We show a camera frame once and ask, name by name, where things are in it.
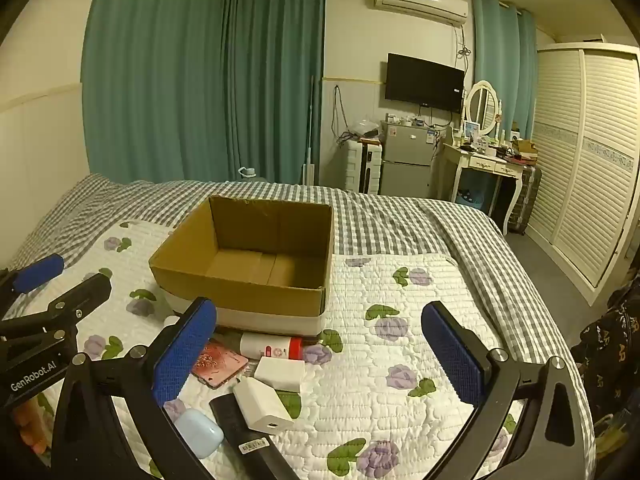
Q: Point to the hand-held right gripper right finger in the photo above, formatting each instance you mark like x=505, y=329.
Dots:
x=452, y=355

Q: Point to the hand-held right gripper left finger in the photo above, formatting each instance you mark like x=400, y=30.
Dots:
x=184, y=355

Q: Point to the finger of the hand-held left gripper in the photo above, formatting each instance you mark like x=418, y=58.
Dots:
x=82, y=292
x=37, y=272

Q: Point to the brown cardboard box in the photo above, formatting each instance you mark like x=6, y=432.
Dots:
x=260, y=265

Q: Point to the person's left hand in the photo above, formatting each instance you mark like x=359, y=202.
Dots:
x=31, y=427

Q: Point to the pink patterned card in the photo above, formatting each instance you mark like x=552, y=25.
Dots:
x=220, y=364

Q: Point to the white floral quilt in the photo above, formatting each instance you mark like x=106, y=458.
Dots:
x=380, y=375

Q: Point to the light blue earbud case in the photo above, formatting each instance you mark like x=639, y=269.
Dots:
x=200, y=432

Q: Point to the white bottle with red cap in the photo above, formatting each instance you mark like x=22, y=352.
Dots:
x=265, y=346

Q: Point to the white power adapter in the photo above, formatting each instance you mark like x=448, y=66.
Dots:
x=260, y=405

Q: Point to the small white box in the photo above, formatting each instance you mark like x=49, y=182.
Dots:
x=280, y=373

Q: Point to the black remote control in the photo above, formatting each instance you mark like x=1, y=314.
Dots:
x=245, y=447

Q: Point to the grey checked bedsheet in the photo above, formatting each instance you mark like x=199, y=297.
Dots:
x=390, y=220

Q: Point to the dark patterned cloth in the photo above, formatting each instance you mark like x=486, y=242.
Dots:
x=607, y=340

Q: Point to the blue plastic basin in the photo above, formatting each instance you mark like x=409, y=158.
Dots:
x=471, y=199

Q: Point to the dark hard suitcase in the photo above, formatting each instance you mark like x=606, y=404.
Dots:
x=526, y=197

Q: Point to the white dressing table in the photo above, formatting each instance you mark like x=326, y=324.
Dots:
x=480, y=162

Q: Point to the silver small fridge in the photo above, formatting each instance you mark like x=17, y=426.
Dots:
x=407, y=160

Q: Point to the white louvred wardrobe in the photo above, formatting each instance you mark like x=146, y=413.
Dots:
x=595, y=160

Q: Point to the wide teal curtain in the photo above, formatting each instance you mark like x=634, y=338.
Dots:
x=200, y=70

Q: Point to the oval white-framed mirror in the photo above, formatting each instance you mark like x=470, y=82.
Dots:
x=481, y=102

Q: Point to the narrow teal curtain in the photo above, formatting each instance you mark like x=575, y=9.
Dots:
x=500, y=60

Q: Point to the white air conditioner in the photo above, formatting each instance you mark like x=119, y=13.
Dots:
x=420, y=2

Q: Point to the black wall television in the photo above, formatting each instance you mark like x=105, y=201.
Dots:
x=424, y=82

